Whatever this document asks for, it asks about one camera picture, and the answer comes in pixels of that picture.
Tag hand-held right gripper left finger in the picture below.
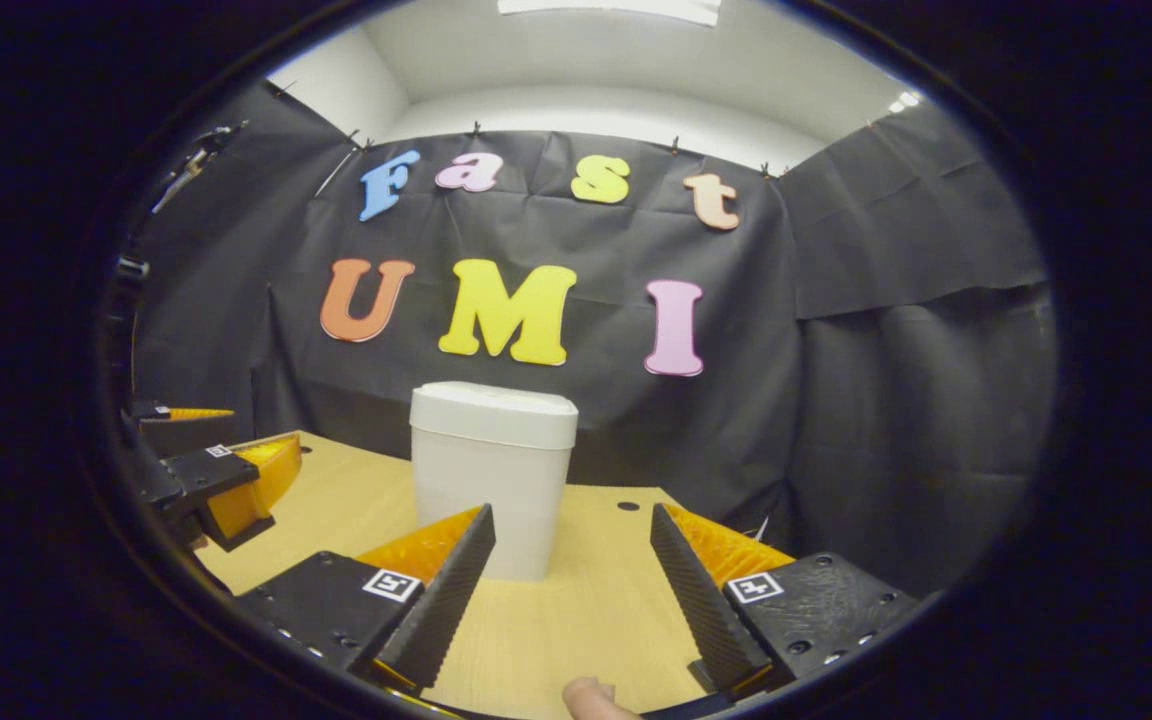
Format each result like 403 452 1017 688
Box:
236 503 497 696

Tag grey metal bracket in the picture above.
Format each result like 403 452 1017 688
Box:
151 120 249 216

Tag white desktop garbage bin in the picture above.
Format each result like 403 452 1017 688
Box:
409 381 580 582

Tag wooden desktop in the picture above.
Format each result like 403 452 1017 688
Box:
194 430 797 720

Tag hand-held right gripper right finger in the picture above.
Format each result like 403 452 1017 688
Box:
649 502 922 696

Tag black backdrop cloth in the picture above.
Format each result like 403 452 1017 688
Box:
126 80 1062 601

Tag long ceiling light panel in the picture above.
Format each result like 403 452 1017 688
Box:
496 0 722 26

